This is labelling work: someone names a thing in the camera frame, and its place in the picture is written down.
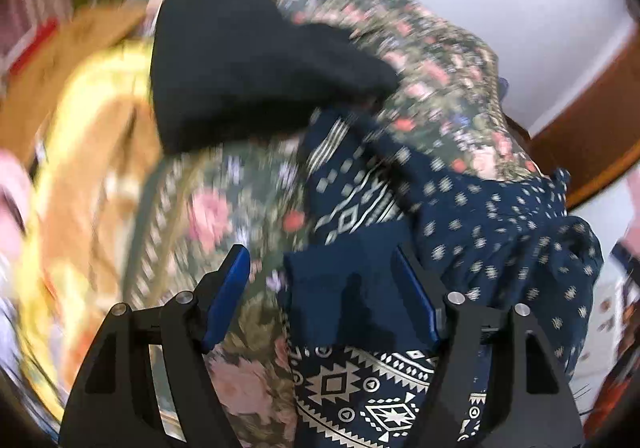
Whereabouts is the striped pink curtain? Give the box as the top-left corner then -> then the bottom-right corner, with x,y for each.
0,0 -> 76,59

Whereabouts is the pink plastic toy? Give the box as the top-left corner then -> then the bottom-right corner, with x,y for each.
0,148 -> 34,259

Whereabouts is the navy patterned hooded garment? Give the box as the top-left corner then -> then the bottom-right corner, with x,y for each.
277,108 -> 606,448

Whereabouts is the black garment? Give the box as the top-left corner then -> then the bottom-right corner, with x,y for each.
150,0 -> 401,156

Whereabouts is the floral bedspread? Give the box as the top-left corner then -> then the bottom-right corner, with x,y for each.
120,0 -> 546,448

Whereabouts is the wooden lap table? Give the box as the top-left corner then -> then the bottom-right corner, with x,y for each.
0,2 -> 161,163

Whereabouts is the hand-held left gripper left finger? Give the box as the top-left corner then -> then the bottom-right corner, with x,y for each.
59,244 -> 251,448

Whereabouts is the yellow blanket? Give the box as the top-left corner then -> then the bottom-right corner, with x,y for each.
15,35 -> 166,379

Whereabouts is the red box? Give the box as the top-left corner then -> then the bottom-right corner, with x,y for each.
5,18 -> 62,74

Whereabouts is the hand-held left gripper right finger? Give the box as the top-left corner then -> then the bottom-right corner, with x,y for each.
392,244 -> 586,448

